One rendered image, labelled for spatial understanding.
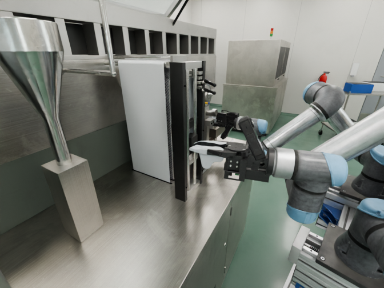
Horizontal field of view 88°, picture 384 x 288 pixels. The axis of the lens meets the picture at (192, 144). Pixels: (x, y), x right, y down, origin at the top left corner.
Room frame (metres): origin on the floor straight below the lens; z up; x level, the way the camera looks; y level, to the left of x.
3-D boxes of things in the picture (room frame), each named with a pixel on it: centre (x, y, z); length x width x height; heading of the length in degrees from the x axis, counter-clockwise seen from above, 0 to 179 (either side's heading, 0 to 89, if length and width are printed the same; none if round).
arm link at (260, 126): (1.00, -0.34, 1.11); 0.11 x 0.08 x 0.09; 60
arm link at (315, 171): (0.41, -0.30, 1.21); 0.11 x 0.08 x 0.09; 74
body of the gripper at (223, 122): (1.08, -0.20, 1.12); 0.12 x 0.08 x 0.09; 60
